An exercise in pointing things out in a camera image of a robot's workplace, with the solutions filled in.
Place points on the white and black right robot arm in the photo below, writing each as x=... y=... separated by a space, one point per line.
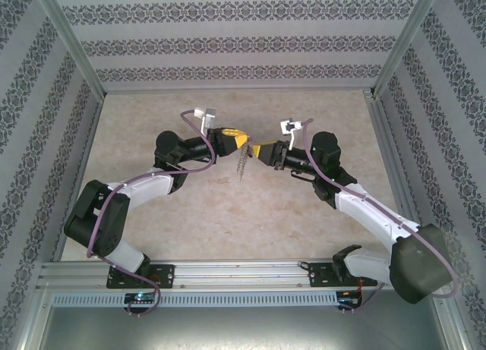
x=417 y=266

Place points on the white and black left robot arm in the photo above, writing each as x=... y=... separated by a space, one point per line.
x=81 y=213

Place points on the small circuit board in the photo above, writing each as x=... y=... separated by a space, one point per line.
x=349 y=298
x=140 y=297

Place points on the grey metal sheet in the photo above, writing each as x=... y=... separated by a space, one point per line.
x=243 y=327

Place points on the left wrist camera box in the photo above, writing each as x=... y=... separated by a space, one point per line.
x=209 y=118

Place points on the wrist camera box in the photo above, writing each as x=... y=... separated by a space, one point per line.
x=209 y=118
x=289 y=127

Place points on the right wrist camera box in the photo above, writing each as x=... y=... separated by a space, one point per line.
x=289 y=127

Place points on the aluminium back wall rail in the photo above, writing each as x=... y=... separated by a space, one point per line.
x=243 y=90

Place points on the aluminium table side rail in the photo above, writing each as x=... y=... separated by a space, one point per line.
x=79 y=175
x=389 y=152

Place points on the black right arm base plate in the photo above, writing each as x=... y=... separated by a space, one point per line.
x=320 y=276

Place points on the aluminium frame corner post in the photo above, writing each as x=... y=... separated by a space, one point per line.
x=402 y=42
x=74 y=42

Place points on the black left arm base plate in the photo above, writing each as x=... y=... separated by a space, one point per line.
x=167 y=276

